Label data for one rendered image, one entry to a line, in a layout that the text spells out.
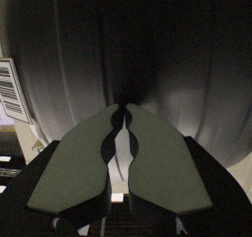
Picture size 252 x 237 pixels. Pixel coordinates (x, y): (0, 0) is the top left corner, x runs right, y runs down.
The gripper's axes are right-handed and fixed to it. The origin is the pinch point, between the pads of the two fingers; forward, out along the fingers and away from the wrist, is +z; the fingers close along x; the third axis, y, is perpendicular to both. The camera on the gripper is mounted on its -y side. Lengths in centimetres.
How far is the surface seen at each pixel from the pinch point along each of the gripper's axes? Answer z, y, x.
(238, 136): 1.8, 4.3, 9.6
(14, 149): 849, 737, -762
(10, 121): 307, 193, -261
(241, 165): 20.3, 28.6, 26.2
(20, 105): 2.1, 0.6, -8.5
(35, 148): 54, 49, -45
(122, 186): 40, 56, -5
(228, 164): 3.7, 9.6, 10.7
